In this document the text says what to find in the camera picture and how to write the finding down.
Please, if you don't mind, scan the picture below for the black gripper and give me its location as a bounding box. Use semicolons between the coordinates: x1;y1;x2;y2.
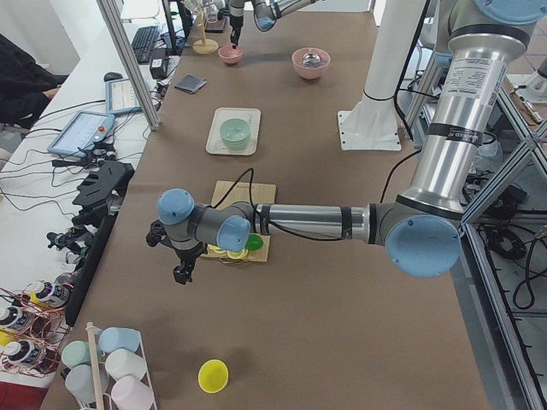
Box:
145;220;205;284
230;15;244;46

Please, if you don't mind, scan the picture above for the small pink bowl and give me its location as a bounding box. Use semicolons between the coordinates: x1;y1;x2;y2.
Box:
217;44;244;65

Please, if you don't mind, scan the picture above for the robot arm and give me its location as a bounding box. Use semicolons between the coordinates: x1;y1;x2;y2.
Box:
146;1;546;284
226;0;315;49

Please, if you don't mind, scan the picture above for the large pink bowl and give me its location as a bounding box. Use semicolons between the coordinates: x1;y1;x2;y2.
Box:
291;47;331;79

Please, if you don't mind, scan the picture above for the green bowl stack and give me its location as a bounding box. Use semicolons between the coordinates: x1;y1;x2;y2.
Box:
220;119;250;150

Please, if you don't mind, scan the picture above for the wooden mug tree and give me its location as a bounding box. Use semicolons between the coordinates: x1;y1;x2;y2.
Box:
182;0;218;55

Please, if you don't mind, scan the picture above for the grey folded cloth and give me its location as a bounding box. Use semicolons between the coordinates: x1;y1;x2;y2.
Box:
174;73;207;94

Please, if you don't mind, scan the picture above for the green toy lime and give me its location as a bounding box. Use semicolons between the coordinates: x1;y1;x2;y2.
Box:
244;233;264;252

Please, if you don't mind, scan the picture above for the metal ice scoop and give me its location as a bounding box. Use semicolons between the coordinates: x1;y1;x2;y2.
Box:
301;52;326;68

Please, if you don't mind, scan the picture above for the black keyboard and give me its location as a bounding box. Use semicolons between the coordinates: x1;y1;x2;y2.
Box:
131;26;159;64

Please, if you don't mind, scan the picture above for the light blue cup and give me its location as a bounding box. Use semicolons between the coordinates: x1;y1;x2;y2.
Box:
98;327;139;354

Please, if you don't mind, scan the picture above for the yellow plastic cup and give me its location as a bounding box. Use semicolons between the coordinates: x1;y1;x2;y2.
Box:
197;359;229;394

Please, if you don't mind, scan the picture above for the white cup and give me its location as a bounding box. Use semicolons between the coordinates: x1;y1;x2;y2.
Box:
104;348;147;380

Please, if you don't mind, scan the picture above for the wooden cutting board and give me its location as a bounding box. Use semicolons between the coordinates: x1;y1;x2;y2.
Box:
200;180;278;264

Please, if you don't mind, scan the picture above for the black tool holder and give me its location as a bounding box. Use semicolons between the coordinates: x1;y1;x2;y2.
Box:
47;161;134;327

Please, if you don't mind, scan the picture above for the cream serving tray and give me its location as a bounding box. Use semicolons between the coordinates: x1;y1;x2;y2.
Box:
206;108;262;156

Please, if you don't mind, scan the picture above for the pale pink cup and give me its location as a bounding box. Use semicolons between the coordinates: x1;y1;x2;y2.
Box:
111;375;154;410

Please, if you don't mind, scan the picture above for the mint green cup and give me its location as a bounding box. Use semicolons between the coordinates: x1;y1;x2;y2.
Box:
61;341;91;369

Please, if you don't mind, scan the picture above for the grey cup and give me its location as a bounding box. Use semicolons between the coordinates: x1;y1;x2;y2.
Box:
65;364;96;403

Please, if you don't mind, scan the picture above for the paint bottle rack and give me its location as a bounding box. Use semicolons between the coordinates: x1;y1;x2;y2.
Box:
1;280;73;378

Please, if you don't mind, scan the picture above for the upper teach pendant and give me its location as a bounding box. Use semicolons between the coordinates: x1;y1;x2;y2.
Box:
47;110;115;157

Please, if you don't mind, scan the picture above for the aluminium frame post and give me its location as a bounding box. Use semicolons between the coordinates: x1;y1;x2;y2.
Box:
96;0;160;132

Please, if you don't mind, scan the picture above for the white wire cup rack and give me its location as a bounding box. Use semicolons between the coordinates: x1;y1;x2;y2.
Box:
73;322;158;409

